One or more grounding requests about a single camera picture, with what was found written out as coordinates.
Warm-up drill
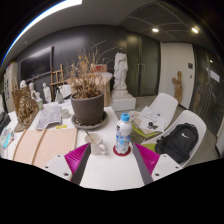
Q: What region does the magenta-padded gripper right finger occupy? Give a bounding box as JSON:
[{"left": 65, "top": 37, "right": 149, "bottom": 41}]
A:
[{"left": 132, "top": 142, "right": 184, "bottom": 186}]

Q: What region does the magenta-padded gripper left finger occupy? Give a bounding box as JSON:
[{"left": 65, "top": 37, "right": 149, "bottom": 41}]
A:
[{"left": 42, "top": 142, "right": 92, "bottom": 186}]

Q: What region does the blue-capped clear water bottle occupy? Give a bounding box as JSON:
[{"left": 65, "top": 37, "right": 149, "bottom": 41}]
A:
[{"left": 114, "top": 112, "right": 133, "bottom": 155}]

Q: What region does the white mug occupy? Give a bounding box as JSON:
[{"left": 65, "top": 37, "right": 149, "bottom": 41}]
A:
[{"left": 84, "top": 132, "right": 107, "bottom": 156}]

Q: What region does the brown flat board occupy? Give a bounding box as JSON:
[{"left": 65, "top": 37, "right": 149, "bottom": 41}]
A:
[
  {"left": 32, "top": 128, "right": 79, "bottom": 169},
  {"left": 12, "top": 129, "right": 46, "bottom": 164}
]

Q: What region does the wooden stirring stick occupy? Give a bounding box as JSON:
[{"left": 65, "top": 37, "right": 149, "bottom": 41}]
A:
[{"left": 85, "top": 130, "right": 95, "bottom": 145}]

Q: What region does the black backpack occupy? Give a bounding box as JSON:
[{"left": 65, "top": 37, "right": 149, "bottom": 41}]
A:
[{"left": 155, "top": 122, "right": 200, "bottom": 164}]

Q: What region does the stack of papers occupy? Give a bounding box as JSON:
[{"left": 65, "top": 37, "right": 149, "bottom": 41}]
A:
[{"left": 131, "top": 106, "right": 166, "bottom": 134}]

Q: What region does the grey plant saucer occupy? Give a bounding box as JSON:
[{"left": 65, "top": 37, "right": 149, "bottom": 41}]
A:
[{"left": 70, "top": 110, "right": 109, "bottom": 130}]

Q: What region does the white tape roll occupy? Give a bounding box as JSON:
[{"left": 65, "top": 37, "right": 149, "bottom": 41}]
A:
[{"left": 60, "top": 108, "right": 71, "bottom": 119}]

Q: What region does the newspaper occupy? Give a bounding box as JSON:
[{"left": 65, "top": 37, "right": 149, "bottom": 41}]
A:
[{"left": 35, "top": 104, "right": 63, "bottom": 131}]

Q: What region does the dried plant in grey pot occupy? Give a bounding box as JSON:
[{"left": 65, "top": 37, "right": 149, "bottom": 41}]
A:
[{"left": 64, "top": 41, "right": 116, "bottom": 127}]

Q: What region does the white chair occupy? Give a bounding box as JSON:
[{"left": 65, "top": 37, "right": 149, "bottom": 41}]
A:
[
  {"left": 131, "top": 92, "right": 179, "bottom": 134},
  {"left": 141, "top": 109, "right": 208, "bottom": 169},
  {"left": 58, "top": 84, "right": 73, "bottom": 99}
]

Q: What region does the dark spray bottle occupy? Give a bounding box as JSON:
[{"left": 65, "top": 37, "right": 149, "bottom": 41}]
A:
[{"left": 55, "top": 87, "right": 65, "bottom": 104}]

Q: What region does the white spray bottle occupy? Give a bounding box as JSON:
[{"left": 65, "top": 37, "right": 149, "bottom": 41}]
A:
[{"left": 35, "top": 96, "right": 44, "bottom": 111}]

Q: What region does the small white plaster figure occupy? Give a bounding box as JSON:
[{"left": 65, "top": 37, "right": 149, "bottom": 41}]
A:
[{"left": 42, "top": 82, "right": 53, "bottom": 104}]

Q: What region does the colourful book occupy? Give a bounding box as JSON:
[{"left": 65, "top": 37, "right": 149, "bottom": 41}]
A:
[{"left": 0, "top": 127, "right": 16, "bottom": 150}]

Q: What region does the wooden figure sculpture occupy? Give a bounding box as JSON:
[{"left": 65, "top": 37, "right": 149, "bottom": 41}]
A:
[{"left": 171, "top": 70, "right": 184, "bottom": 104}]

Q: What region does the black box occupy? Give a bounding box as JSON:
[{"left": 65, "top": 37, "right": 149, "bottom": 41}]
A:
[{"left": 0, "top": 111, "right": 12, "bottom": 134}]

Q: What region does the wooden easel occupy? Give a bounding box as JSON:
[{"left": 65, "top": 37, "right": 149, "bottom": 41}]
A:
[{"left": 49, "top": 63, "right": 66, "bottom": 94}]

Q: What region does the tall white plaster statue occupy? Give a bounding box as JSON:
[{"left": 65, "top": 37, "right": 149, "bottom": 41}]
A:
[{"left": 113, "top": 52, "right": 129, "bottom": 91}]

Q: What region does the red box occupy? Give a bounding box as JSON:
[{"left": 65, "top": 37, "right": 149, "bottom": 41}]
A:
[{"left": 94, "top": 64, "right": 108, "bottom": 73}]

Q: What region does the white cabinet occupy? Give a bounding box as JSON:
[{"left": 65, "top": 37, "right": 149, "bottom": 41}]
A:
[{"left": 2, "top": 61, "right": 19, "bottom": 114}]

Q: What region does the long ceiling light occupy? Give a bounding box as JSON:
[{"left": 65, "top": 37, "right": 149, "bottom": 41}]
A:
[{"left": 1, "top": 0, "right": 83, "bottom": 64}]

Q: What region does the white pedestal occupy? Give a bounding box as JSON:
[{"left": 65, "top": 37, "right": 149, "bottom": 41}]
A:
[{"left": 109, "top": 88, "right": 137, "bottom": 113}]

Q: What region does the black wall screen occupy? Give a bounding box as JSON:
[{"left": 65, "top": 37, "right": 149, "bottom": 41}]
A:
[{"left": 19, "top": 45, "right": 54, "bottom": 81}]

